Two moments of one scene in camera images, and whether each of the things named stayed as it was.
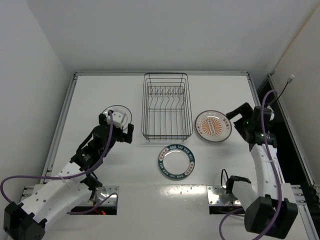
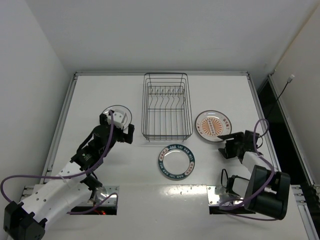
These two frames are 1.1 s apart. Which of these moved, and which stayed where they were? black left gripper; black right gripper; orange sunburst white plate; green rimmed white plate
Moved: black right gripper
Stayed: black left gripper; green rimmed white plate; orange sunburst white plate
